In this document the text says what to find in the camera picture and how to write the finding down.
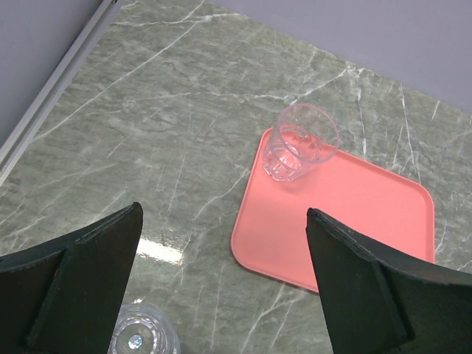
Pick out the aluminium rail left edge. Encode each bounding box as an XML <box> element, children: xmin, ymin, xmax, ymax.
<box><xmin>1</xmin><ymin>1</ymin><xmax>123</xmax><ymax>180</ymax></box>

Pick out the clear faceted glass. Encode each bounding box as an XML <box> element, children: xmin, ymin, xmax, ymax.
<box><xmin>262</xmin><ymin>103</ymin><xmax>340</xmax><ymax>181</ymax></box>
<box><xmin>108</xmin><ymin>303</ymin><xmax>181</xmax><ymax>354</ymax></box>

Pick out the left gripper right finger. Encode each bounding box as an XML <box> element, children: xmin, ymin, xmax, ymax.
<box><xmin>306</xmin><ymin>208</ymin><xmax>471</xmax><ymax>353</ymax></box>

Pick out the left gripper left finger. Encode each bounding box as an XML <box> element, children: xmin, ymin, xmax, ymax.
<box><xmin>1</xmin><ymin>202</ymin><xmax>143</xmax><ymax>353</ymax></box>

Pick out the pink plastic tray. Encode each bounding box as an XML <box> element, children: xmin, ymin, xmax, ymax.
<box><xmin>230</xmin><ymin>126</ymin><xmax>436</xmax><ymax>294</ymax></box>

